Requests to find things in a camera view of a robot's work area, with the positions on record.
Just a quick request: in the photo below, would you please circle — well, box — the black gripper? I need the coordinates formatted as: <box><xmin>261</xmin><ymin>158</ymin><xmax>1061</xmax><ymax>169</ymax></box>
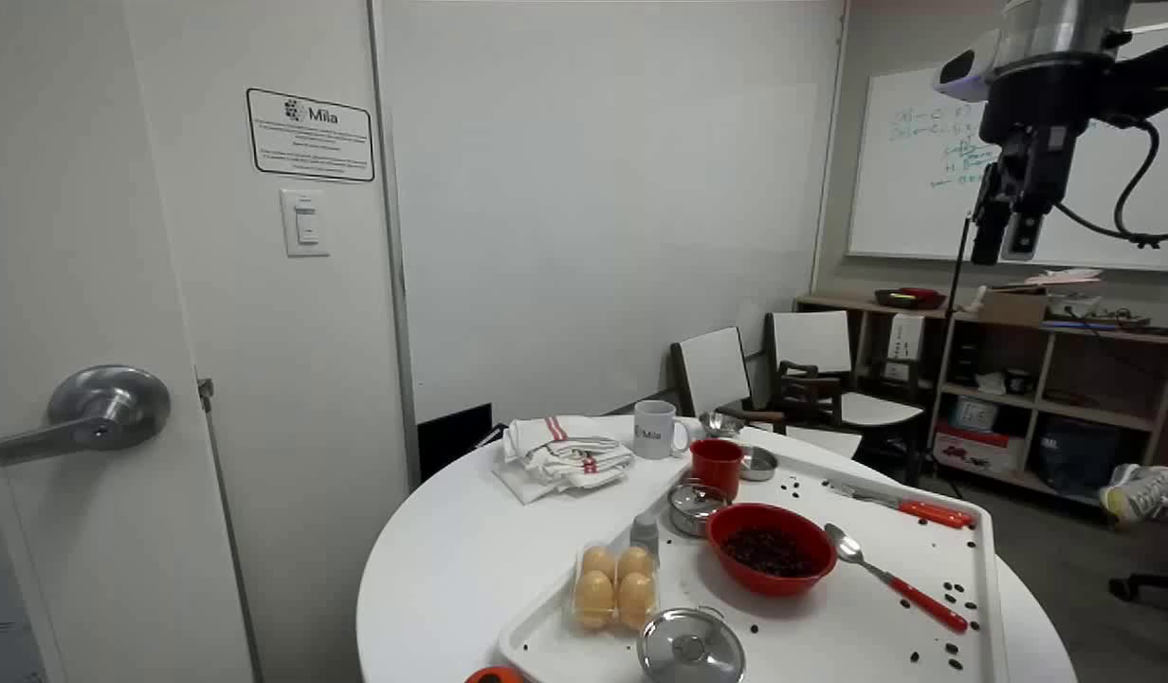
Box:
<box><xmin>967</xmin><ymin>62</ymin><xmax>1107</xmax><ymax>271</ymax></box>

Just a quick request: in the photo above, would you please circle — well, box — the red handled steel spoon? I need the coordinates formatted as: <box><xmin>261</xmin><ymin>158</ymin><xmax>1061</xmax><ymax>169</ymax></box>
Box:
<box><xmin>822</xmin><ymin>521</ymin><xmax>975</xmax><ymax>639</ymax></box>

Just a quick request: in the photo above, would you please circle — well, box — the red bowl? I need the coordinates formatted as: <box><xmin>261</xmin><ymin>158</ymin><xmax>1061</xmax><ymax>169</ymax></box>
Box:
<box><xmin>706</xmin><ymin>502</ymin><xmax>840</xmax><ymax>600</ymax></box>

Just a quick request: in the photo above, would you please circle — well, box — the cardboard box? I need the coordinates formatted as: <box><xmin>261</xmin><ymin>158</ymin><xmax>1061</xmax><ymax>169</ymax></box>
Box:
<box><xmin>975</xmin><ymin>283</ymin><xmax>1055</xmax><ymax>331</ymax></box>

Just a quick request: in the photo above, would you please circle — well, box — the flat red item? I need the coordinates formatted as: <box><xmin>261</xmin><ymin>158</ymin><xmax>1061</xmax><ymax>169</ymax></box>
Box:
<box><xmin>877</xmin><ymin>283</ymin><xmax>946</xmax><ymax>312</ymax></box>

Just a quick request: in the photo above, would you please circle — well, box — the wooden storage shelf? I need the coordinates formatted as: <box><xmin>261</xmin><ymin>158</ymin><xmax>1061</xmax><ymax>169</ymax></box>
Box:
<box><xmin>792</xmin><ymin>291</ymin><xmax>1168</xmax><ymax>507</ymax></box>

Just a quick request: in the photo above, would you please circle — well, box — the thin black stand pole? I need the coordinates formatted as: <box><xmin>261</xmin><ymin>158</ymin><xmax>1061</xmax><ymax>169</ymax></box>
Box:
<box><xmin>924</xmin><ymin>212</ymin><xmax>983</xmax><ymax>488</ymax></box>

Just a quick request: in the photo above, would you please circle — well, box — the red and white box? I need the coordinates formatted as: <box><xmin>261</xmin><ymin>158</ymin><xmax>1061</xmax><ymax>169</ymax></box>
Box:
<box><xmin>932</xmin><ymin>422</ymin><xmax>1031</xmax><ymax>479</ymax></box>

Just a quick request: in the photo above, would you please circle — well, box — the dark storage bin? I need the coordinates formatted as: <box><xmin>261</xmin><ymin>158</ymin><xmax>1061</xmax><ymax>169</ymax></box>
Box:
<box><xmin>1031</xmin><ymin>422</ymin><xmax>1147</xmax><ymax>498</ymax></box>

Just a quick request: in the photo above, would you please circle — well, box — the crumpled plastic bag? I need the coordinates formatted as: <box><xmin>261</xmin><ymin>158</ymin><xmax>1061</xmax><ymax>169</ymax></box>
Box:
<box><xmin>1096</xmin><ymin>458</ymin><xmax>1168</xmax><ymax>526</ymax></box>

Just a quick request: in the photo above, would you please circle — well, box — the shallow steel dish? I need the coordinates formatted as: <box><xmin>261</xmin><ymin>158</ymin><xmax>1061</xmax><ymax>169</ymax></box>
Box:
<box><xmin>740</xmin><ymin>444</ymin><xmax>786</xmax><ymax>486</ymax></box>

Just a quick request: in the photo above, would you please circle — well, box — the red mug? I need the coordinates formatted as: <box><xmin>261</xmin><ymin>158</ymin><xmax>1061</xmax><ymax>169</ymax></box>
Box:
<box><xmin>686</xmin><ymin>438</ymin><xmax>752</xmax><ymax>505</ymax></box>

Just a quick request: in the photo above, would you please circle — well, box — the black office chair base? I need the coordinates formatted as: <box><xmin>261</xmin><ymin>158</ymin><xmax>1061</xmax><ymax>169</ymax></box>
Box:
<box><xmin>1102</xmin><ymin>544</ymin><xmax>1168</xmax><ymax>610</ymax></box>

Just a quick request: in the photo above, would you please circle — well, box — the dark coffee bean pile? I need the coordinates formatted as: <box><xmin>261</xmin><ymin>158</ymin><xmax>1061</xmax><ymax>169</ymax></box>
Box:
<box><xmin>728</xmin><ymin>526</ymin><xmax>822</xmax><ymax>579</ymax></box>

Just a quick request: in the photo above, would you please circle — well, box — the small lidded steel container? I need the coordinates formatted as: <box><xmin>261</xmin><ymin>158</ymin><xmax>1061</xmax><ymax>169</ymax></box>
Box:
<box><xmin>661</xmin><ymin>474</ymin><xmax>728</xmax><ymax>544</ymax></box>

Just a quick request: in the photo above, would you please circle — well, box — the white rectangular tray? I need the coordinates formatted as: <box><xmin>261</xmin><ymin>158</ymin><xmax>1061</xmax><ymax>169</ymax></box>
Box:
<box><xmin>491</xmin><ymin>448</ymin><xmax>1003</xmax><ymax>683</ymax></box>

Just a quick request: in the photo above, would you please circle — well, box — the small steel shaker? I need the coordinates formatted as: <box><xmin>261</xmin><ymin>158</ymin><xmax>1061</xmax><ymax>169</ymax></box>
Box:
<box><xmin>625</xmin><ymin>507</ymin><xmax>663</xmax><ymax>562</ymax></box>

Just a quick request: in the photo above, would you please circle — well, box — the bag of yellow buns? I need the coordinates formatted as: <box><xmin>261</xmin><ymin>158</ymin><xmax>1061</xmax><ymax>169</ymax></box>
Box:
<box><xmin>566</xmin><ymin>538</ymin><xmax>663</xmax><ymax>639</ymax></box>

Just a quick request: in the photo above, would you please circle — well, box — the white cloth with red stripes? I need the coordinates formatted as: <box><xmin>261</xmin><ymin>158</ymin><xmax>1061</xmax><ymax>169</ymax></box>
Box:
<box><xmin>485</xmin><ymin>414</ymin><xmax>635</xmax><ymax>507</ymax></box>

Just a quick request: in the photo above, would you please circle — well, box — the black box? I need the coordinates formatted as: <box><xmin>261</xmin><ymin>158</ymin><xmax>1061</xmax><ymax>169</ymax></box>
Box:
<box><xmin>413</xmin><ymin>396</ymin><xmax>500</xmax><ymax>486</ymax></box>

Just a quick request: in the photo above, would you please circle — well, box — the white door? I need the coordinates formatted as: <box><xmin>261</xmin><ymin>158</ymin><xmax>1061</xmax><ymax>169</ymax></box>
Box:
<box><xmin>0</xmin><ymin>0</ymin><xmax>256</xmax><ymax>683</ymax></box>

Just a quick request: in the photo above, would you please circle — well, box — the wall whiteboard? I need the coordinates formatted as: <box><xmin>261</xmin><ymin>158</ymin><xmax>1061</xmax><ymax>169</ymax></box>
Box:
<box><xmin>845</xmin><ymin>15</ymin><xmax>1168</xmax><ymax>277</ymax></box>

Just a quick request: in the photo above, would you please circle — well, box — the red handled knife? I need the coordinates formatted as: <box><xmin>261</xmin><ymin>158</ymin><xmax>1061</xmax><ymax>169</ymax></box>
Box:
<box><xmin>822</xmin><ymin>471</ymin><xmax>979</xmax><ymax>530</ymax></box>

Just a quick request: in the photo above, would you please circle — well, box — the white light switch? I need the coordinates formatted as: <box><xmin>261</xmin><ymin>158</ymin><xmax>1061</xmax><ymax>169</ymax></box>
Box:
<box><xmin>276</xmin><ymin>187</ymin><xmax>333</xmax><ymax>263</ymax></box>

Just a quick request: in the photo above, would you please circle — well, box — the white wall sign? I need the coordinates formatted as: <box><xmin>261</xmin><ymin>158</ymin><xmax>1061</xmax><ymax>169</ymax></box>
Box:
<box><xmin>241</xmin><ymin>82</ymin><xmax>380</xmax><ymax>187</ymax></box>

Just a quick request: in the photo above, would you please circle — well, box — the silver door handle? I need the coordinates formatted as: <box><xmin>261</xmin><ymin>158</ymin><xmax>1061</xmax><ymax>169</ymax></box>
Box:
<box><xmin>0</xmin><ymin>360</ymin><xmax>173</xmax><ymax>474</ymax></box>

